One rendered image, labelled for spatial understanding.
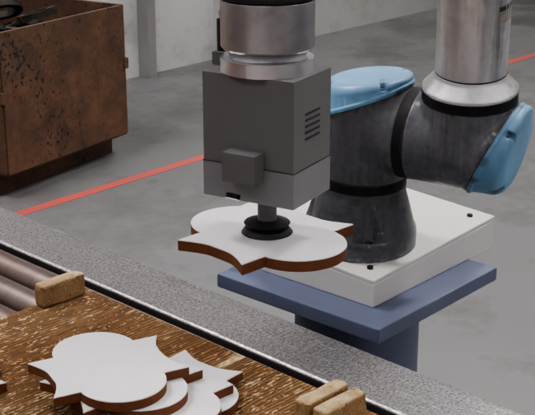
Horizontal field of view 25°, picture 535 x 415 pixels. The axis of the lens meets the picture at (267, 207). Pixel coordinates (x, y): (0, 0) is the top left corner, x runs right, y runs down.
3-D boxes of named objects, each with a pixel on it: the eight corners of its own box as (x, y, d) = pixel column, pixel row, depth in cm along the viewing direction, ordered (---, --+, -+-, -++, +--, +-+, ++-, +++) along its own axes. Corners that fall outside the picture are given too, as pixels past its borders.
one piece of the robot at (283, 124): (174, 30, 92) (179, 230, 97) (276, 41, 88) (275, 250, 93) (239, 11, 100) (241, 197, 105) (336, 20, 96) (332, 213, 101)
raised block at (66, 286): (76, 290, 138) (76, 268, 137) (86, 294, 137) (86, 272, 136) (34, 305, 134) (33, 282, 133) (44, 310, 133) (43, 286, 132)
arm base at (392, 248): (346, 207, 170) (349, 142, 166) (437, 237, 161) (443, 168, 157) (279, 240, 159) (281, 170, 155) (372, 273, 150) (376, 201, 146)
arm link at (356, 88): (340, 147, 164) (344, 51, 158) (432, 166, 158) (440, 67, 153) (300, 175, 154) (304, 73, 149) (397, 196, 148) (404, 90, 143)
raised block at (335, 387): (335, 402, 113) (335, 375, 112) (350, 408, 112) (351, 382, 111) (292, 425, 109) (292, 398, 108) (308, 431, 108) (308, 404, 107)
